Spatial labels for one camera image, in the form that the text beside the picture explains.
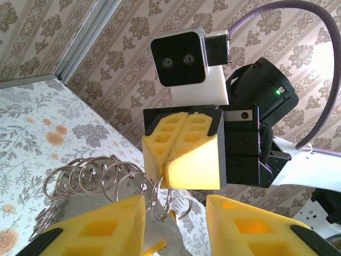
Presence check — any chain of metal keyrings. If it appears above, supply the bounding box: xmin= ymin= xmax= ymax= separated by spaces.
xmin=28 ymin=154 xmax=193 ymax=242

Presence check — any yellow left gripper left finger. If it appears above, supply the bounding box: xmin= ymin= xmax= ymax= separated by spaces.
xmin=26 ymin=194 xmax=147 ymax=256

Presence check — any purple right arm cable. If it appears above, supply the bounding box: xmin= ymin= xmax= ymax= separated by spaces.
xmin=229 ymin=0 xmax=341 ymax=160

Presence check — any floral patterned table cover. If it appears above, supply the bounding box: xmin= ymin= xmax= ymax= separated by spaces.
xmin=0 ymin=78 xmax=211 ymax=256

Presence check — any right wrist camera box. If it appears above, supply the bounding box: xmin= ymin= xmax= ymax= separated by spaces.
xmin=150 ymin=26 xmax=233 ymax=88

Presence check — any white right camera bracket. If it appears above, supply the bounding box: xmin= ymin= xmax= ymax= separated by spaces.
xmin=170 ymin=65 xmax=230 ymax=107

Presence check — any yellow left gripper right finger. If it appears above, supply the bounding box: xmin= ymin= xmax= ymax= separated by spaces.
xmin=206 ymin=194 xmax=341 ymax=256

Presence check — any key with yellow head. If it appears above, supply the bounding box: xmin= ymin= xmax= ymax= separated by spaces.
xmin=143 ymin=209 xmax=187 ymax=256

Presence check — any aluminium frame post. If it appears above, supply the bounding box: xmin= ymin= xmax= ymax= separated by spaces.
xmin=54 ymin=0 xmax=114 ymax=84

